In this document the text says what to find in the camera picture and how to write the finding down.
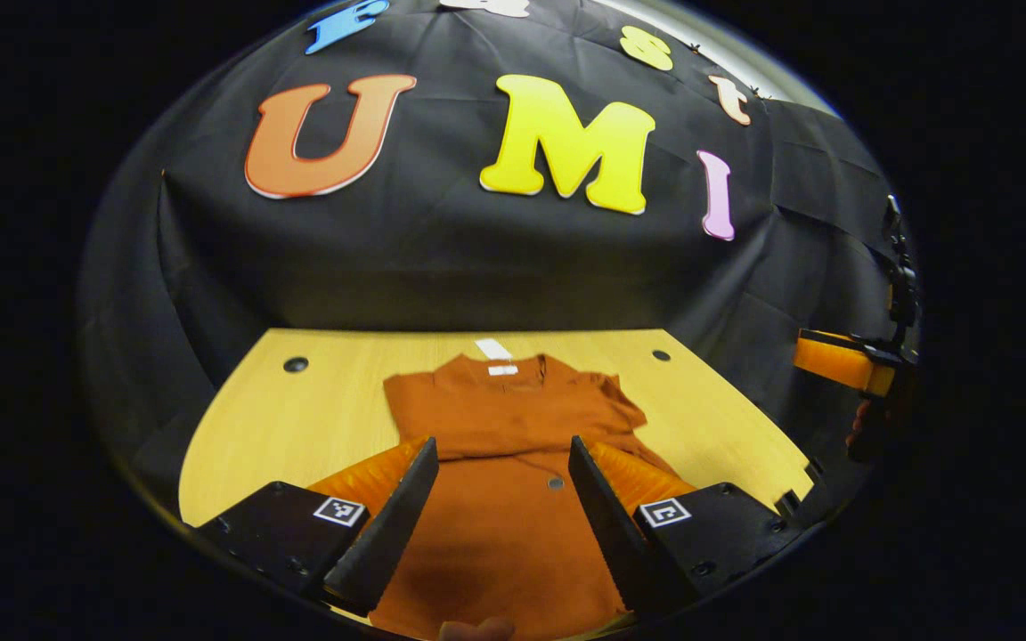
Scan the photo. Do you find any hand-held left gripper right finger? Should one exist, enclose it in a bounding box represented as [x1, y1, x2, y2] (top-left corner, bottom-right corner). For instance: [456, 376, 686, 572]
[567, 434, 806, 615]

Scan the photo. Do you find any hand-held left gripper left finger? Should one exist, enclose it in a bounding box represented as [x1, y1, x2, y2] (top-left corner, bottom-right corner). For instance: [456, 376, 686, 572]
[195, 436, 440, 617]

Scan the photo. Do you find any orange knit garment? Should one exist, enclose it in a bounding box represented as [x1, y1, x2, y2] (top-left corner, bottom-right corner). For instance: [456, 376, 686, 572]
[369, 353, 683, 641]

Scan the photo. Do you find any black backdrop cloth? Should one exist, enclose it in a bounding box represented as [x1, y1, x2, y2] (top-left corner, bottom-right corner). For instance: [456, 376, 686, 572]
[77, 0, 919, 517]

